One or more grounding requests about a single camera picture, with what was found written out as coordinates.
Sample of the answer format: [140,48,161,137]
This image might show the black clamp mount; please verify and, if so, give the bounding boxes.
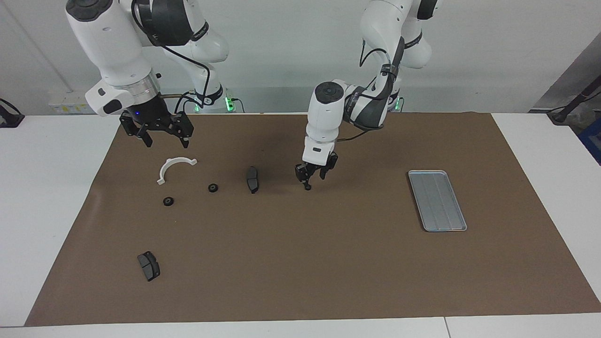
[0,98,25,128]

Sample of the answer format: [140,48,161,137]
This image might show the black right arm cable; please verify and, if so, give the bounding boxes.
[131,0,213,114]

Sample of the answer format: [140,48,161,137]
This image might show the stacked dark brake pads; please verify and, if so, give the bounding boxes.
[137,251,161,282]

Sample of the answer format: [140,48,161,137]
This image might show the brown table mat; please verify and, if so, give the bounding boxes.
[24,113,601,327]

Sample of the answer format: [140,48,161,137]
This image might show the white box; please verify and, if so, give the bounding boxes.
[48,92,97,115]

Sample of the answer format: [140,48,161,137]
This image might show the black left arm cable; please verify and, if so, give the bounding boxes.
[335,38,391,142]

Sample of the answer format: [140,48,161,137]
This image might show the silver metal tray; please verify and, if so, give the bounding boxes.
[408,170,468,232]

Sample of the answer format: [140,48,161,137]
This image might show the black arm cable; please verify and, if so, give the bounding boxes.
[335,38,391,142]
[131,0,213,114]

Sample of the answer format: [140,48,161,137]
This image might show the blue crate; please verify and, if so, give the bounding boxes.
[578,117,601,166]

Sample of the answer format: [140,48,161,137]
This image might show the white curved plastic bracket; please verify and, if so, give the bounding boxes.
[157,157,198,185]

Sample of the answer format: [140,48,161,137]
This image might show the black stand pole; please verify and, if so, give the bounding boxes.
[547,75,601,125]

